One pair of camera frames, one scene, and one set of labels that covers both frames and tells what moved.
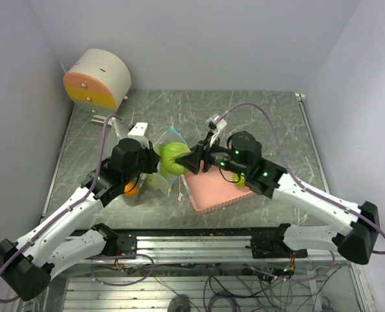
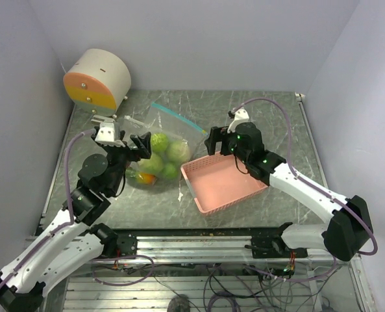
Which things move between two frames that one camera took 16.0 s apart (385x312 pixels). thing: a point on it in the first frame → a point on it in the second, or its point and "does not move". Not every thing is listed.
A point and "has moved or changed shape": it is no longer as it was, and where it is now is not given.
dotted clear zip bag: x=134 y=190 → x=145 y=172
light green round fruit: x=241 y=182 → x=159 y=142
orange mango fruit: x=132 y=192 → x=146 y=178
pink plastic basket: x=213 y=188 does not move
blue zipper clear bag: x=172 y=145 has moved or changed shape
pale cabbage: x=168 y=153 has moved or changed shape
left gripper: x=153 y=159 → x=143 y=143
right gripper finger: x=190 y=161 → x=215 y=136
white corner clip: x=300 y=97 does not move
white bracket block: x=100 y=119 does not move
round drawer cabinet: x=98 y=80 does not move
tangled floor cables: x=231 y=287 does not move
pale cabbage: x=156 y=181 → x=178 y=151
